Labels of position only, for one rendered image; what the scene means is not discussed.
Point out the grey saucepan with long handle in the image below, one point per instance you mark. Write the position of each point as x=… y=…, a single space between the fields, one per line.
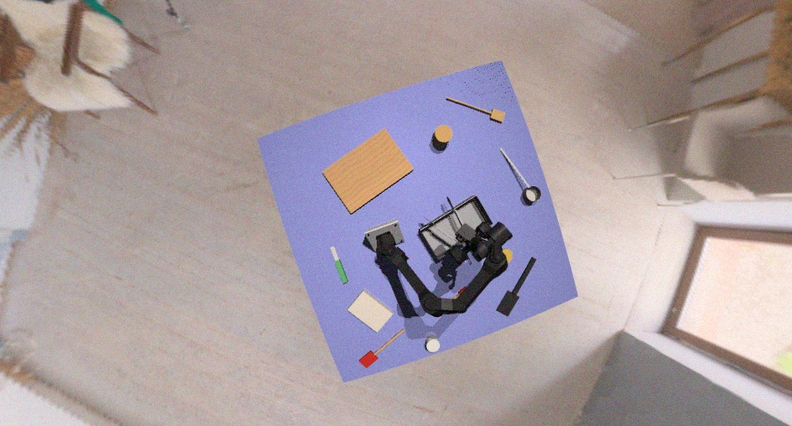
x=532 y=193

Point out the red spatula with wooden handle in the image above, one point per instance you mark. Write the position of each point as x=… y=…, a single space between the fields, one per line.
x=370 y=357

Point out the light brown wooden board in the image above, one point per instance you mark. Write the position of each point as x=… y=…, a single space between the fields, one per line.
x=367 y=170

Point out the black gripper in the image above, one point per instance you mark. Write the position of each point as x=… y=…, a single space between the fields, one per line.
x=458 y=254

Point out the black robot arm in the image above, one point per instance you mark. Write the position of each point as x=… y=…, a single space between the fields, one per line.
x=494 y=265

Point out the grey cylinder with orange top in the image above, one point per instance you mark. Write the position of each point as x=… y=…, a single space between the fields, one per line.
x=442 y=135

